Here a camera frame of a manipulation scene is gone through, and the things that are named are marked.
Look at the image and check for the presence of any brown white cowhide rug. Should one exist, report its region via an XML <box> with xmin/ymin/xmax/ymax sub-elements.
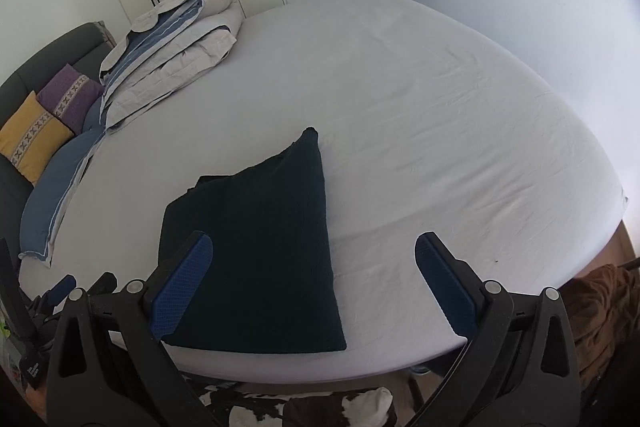
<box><xmin>197</xmin><ymin>384</ymin><xmax>398</xmax><ymax>427</ymax></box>

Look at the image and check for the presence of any brown cloth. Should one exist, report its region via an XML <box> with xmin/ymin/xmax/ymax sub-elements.
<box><xmin>567</xmin><ymin>264</ymin><xmax>640</xmax><ymax>378</ymax></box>

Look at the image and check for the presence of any grey upholstered headboard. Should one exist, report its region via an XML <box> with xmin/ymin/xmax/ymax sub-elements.
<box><xmin>0</xmin><ymin>23</ymin><xmax>116</xmax><ymax>228</ymax></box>

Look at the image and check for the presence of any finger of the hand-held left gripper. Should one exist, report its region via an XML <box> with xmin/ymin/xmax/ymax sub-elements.
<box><xmin>87</xmin><ymin>272</ymin><xmax>118</xmax><ymax>299</ymax></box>
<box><xmin>45</xmin><ymin>275</ymin><xmax>77</xmax><ymax>310</ymax></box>

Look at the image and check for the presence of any purple patterned pillow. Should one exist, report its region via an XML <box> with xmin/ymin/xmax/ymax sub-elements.
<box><xmin>37</xmin><ymin>64</ymin><xmax>106</xmax><ymax>134</ymax></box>

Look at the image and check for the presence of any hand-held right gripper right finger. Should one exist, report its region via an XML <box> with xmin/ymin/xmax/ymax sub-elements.
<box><xmin>414</xmin><ymin>232</ymin><xmax>583</xmax><ymax>427</ymax></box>

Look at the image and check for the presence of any yellow patterned pillow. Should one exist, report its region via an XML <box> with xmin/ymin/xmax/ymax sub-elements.
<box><xmin>0</xmin><ymin>91</ymin><xmax>76</xmax><ymax>186</ymax></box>

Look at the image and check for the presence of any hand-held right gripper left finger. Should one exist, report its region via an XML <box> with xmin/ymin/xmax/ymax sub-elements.
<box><xmin>45</xmin><ymin>231</ymin><xmax>214</xmax><ymax>427</ymax></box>

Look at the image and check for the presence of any dark green sweater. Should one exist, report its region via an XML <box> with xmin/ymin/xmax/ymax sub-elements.
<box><xmin>157</xmin><ymin>127</ymin><xmax>348</xmax><ymax>355</ymax></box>

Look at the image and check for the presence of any blue pillow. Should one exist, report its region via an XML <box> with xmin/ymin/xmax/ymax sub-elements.
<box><xmin>19</xmin><ymin>97</ymin><xmax>108</xmax><ymax>269</ymax></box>

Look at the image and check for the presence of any bed with white sheet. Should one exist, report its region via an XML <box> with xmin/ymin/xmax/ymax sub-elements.
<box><xmin>17</xmin><ymin>0</ymin><xmax>630</xmax><ymax>383</ymax></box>

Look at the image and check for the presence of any folded grey blue duvet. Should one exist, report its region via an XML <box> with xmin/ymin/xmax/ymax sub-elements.
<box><xmin>98</xmin><ymin>0</ymin><xmax>246</xmax><ymax>132</ymax></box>

